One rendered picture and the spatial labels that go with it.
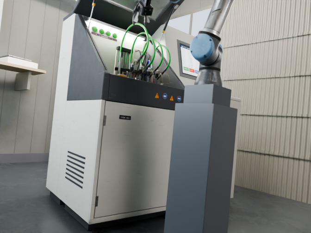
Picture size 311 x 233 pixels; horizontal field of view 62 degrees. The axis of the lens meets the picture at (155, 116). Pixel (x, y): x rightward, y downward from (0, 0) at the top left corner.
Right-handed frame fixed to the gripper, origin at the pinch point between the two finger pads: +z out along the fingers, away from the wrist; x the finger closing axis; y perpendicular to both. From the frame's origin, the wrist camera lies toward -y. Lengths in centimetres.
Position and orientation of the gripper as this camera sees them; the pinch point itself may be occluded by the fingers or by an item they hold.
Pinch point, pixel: (139, 23)
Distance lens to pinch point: 174.8
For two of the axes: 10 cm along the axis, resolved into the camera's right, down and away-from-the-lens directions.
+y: 4.0, 6.9, -6.0
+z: -2.3, 7.1, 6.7
